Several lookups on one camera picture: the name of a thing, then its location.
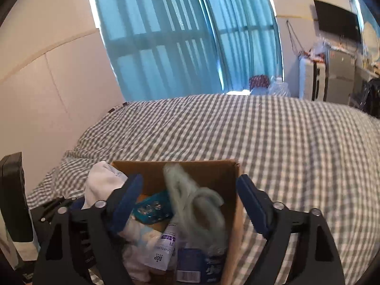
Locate clear water bottle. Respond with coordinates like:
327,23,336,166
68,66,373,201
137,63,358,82
268,76,291,97

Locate blue curtain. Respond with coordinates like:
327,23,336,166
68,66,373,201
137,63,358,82
203,0,283,92
95,0,223,101

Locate white sock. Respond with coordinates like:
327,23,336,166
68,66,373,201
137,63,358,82
82,161,128,210

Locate white cream tube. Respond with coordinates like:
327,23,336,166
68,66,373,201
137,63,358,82
146,221,178,271

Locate left blue curtain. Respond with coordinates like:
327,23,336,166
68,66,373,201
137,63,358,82
95,0,223,101

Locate cream sock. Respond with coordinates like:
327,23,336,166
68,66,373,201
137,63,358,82
119,218,176,282

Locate grey-green scissors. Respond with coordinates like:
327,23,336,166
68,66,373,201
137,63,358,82
163,163,228,256

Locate black backpack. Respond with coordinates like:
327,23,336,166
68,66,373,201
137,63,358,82
348,78,380,119

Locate grey checked bed cover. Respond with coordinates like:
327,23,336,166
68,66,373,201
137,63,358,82
27,95,379,284

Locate brown cardboard box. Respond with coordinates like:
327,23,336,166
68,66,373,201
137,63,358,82
89,159,245,285

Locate hanging black cable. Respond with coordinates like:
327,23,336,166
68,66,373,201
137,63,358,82
285,19,304,57

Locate right blue curtain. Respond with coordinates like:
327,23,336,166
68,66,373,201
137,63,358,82
203,0,283,92

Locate clear cotton swab box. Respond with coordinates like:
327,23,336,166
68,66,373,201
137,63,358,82
176,248,226,284

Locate dark patterned bag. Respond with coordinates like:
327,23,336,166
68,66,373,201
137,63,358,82
249,75,270,90

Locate teal pill pack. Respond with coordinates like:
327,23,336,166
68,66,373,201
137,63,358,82
133,190,173,224

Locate clear plastic bag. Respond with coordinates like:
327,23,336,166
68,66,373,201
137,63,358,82
309,35,331,57

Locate white oval mirror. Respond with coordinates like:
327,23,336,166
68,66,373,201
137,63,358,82
363,21,379,62

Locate white suitcase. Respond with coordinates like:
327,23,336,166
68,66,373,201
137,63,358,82
299,57,326,102

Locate black wall television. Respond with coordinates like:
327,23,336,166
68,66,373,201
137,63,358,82
314,0,362,44

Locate grey mini fridge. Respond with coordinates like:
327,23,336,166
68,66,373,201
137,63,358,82
325,48,356,105

